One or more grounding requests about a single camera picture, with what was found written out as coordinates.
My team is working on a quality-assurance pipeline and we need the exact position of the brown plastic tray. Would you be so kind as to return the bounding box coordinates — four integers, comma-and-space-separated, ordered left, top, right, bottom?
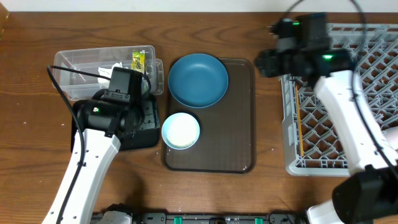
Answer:
162, 58, 256, 174

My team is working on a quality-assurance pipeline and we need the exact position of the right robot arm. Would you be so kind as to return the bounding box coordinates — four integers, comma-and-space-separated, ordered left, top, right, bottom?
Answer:
254, 50, 397, 223

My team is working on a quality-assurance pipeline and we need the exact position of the black waste tray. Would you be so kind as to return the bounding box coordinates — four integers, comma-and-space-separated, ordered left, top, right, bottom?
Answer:
72, 95, 160, 151

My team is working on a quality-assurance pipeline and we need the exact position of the white rice pile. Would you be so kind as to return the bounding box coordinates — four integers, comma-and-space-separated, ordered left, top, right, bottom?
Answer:
166, 120, 197, 149

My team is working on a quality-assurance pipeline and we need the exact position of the light blue bowl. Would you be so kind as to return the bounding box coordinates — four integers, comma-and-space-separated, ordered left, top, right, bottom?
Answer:
161, 113, 200, 150

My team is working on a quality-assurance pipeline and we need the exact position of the yellow green snack wrapper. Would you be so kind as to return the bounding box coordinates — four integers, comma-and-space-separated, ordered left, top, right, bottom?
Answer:
131, 50, 146, 74

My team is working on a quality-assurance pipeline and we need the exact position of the grey dishwasher rack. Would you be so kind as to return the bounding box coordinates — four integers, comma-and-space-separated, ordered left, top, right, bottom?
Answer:
278, 22, 398, 177

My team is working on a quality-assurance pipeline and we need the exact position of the dark blue plate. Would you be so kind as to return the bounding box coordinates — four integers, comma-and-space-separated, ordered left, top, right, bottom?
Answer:
168, 53, 229, 108

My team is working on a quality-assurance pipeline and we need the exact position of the white napkin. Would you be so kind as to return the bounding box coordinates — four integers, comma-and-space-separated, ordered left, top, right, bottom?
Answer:
97, 62, 123, 84

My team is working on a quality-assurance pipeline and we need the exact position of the wooden chopstick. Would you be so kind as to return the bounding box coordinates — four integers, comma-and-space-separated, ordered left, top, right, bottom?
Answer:
295, 85, 304, 157

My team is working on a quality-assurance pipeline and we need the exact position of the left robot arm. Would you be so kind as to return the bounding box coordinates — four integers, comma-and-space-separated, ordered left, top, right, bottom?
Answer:
44, 89, 159, 223

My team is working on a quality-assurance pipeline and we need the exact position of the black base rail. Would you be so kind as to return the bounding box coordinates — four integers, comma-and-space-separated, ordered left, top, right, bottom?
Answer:
90, 203, 308, 224

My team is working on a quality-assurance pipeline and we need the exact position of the clear plastic bin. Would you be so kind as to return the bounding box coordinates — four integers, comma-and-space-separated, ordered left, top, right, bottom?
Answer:
53, 45, 164, 101

